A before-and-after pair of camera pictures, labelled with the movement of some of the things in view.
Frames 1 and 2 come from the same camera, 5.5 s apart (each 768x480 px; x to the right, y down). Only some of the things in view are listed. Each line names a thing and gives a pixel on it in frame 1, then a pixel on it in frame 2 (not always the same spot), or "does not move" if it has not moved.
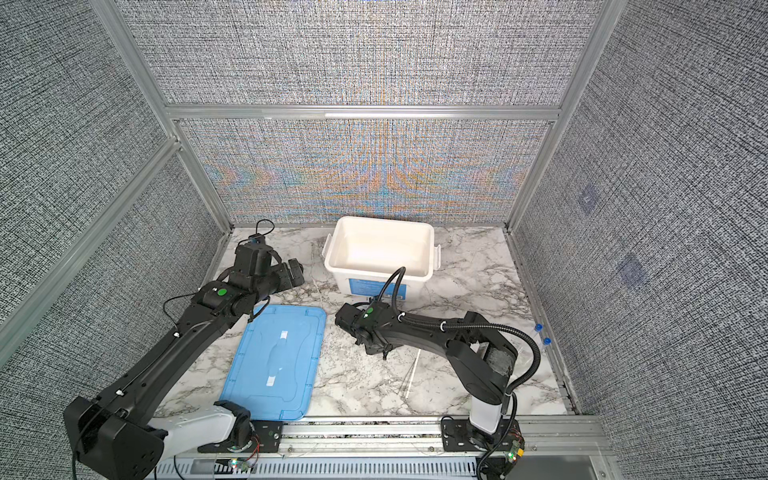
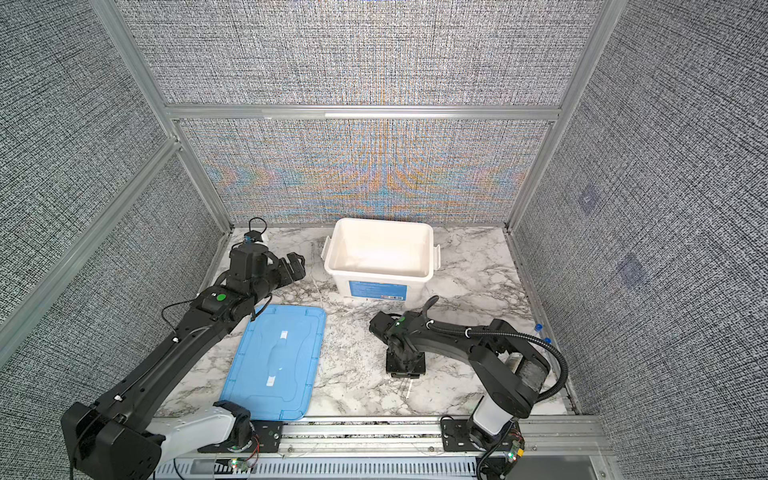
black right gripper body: [377, 350] -> [408, 359]
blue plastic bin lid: [274, 365] does not move
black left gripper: [288, 280] does not move
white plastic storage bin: [365, 253] does not move
